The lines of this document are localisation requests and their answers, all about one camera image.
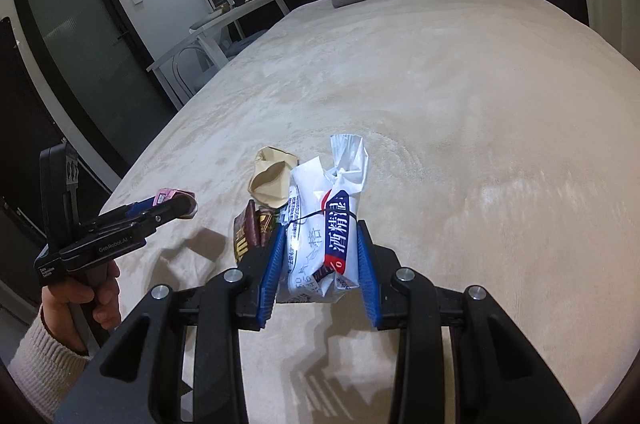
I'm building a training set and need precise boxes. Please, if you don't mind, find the pink small wrapper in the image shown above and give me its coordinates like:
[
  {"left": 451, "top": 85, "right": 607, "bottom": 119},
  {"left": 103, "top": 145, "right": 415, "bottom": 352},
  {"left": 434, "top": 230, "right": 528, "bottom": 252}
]
[{"left": 152, "top": 188, "right": 198, "bottom": 219}]

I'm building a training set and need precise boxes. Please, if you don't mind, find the dark red snack wrapper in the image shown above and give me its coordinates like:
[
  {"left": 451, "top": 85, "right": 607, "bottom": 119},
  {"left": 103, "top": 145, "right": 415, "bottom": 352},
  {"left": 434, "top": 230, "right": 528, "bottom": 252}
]
[{"left": 233, "top": 199, "right": 277, "bottom": 263}]

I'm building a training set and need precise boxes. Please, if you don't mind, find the white alcohol wipes packet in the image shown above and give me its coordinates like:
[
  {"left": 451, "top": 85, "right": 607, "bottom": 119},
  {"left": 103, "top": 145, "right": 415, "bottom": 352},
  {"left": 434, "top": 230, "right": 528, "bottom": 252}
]
[{"left": 277, "top": 134, "right": 369, "bottom": 304}]

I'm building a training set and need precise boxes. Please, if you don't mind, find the left hand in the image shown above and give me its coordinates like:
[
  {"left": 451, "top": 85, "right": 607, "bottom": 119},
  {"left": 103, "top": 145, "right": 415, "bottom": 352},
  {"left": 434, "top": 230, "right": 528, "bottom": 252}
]
[{"left": 41, "top": 262, "right": 122, "bottom": 355}]

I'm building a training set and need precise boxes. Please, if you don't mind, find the crumpled beige paper cup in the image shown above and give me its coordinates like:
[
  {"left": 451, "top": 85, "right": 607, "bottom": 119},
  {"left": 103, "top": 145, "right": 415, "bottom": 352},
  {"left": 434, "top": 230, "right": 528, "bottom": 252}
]
[{"left": 247, "top": 146, "right": 298, "bottom": 209}]

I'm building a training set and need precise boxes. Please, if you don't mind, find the beige knit left sleeve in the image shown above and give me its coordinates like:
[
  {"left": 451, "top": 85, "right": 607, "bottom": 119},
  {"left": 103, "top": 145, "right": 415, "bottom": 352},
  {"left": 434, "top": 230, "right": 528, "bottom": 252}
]
[{"left": 8, "top": 311, "right": 91, "bottom": 423}]

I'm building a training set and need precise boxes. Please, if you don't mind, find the white metal chair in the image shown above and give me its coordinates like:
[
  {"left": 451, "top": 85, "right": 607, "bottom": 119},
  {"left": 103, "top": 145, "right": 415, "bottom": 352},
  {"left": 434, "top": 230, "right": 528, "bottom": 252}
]
[{"left": 170, "top": 30, "right": 266, "bottom": 94}]

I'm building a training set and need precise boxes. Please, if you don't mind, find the beige plush bed blanket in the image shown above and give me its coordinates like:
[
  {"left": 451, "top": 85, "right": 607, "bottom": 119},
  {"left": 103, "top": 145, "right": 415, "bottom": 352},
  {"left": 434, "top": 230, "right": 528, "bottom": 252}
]
[{"left": 107, "top": 0, "right": 639, "bottom": 421}]

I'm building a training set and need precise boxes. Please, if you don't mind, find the white desk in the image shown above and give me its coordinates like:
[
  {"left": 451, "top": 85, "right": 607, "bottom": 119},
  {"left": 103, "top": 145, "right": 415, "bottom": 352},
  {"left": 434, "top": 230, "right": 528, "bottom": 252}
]
[{"left": 146, "top": 0, "right": 290, "bottom": 110}]

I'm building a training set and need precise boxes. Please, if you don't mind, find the dark glass door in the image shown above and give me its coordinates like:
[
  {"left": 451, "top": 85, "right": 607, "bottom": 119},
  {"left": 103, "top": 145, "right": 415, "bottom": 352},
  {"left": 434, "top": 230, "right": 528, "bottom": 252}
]
[{"left": 14, "top": 0, "right": 177, "bottom": 175}]

